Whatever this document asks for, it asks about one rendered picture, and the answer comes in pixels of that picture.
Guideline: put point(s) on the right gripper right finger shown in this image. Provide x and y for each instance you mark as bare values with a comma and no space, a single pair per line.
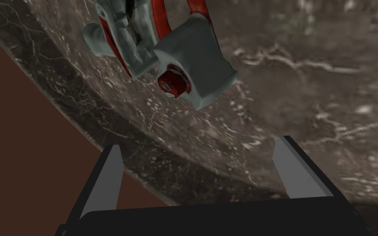
299,175

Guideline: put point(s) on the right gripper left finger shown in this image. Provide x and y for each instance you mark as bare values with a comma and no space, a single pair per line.
105,183

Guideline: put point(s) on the grey and red toy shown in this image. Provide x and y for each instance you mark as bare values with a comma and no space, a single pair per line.
176,49

